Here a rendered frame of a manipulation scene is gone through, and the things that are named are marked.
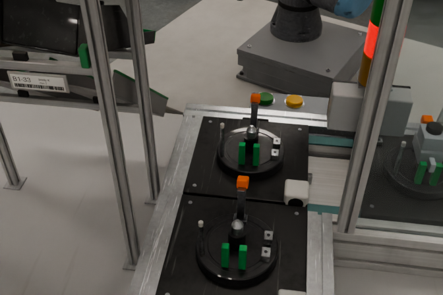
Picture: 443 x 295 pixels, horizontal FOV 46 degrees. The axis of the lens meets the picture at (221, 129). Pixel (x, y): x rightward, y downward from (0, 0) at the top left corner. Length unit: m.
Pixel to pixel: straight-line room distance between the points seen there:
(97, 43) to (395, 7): 0.39
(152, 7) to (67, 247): 2.89
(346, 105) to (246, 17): 1.05
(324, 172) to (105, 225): 0.48
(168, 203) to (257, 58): 0.57
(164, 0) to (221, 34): 2.23
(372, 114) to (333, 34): 0.78
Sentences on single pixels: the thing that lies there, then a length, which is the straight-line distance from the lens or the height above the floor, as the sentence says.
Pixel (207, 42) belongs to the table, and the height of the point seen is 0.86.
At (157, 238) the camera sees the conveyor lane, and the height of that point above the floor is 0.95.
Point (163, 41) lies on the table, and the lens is 1.70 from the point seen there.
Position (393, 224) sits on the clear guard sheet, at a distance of 0.99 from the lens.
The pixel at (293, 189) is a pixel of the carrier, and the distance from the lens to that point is 1.00.
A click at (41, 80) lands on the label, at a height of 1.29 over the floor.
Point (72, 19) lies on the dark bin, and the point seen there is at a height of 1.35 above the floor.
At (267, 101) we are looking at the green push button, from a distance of 1.24.
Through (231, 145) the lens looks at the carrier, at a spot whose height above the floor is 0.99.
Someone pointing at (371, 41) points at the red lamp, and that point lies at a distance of 0.77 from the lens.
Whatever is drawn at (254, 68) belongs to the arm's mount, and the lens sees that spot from 1.46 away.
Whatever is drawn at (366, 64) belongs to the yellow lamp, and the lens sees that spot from 0.79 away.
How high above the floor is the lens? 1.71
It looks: 40 degrees down
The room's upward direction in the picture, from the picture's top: straight up
